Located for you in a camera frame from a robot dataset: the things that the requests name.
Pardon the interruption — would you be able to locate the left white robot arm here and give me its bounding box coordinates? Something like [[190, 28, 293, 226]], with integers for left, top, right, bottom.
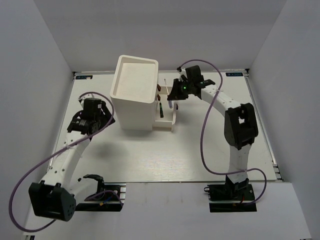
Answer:
[[28, 96, 115, 222]]

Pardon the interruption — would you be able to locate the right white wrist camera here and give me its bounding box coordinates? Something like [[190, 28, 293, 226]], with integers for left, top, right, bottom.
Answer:
[[176, 66, 188, 82]]

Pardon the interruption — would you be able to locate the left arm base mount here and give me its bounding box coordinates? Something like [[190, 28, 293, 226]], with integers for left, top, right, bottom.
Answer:
[[75, 183, 126, 212]]

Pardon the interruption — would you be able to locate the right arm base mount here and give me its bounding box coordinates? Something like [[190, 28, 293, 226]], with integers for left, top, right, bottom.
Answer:
[[203, 184, 257, 213]]

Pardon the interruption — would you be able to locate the red blue screwdriver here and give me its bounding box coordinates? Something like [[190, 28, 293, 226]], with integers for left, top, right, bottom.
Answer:
[[164, 79, 173, 109]]

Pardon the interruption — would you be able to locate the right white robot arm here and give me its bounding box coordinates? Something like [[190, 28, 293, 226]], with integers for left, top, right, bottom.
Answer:
[[167, 65, 259, 200]]

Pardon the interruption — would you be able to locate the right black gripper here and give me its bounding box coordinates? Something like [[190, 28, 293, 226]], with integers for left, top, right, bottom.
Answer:
[[168, 78, 194, 101]]

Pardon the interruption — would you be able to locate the black green precision screwdriver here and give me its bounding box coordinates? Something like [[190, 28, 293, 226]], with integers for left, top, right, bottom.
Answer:
[[159, 102, 164, 118]]

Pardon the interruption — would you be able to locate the white drawer cabinet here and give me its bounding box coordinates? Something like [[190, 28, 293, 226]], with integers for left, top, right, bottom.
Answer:
[[110, 55, 159, 131]]

